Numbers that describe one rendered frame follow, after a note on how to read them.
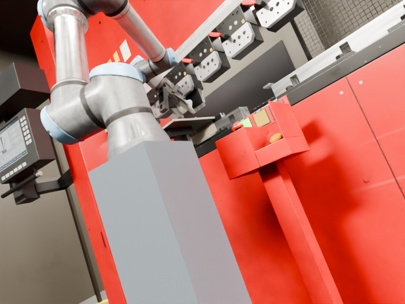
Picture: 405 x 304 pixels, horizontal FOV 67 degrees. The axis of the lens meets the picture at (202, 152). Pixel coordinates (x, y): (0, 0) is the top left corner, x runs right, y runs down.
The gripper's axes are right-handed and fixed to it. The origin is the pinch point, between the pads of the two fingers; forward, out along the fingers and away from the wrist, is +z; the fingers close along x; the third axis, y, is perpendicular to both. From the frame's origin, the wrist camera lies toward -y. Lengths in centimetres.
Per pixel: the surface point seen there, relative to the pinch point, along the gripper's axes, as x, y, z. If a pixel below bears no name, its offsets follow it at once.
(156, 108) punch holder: 26.3, 15.5, -9.9
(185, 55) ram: -7.4, 23.5, -18.7
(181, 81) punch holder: 1.2, 16.7, -11.5
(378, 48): -82, -17, 12
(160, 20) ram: 0, 40, -39
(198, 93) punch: -3.4, 13.4, -2.0
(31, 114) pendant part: 97, 6, -61
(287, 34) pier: 22, 234, 63
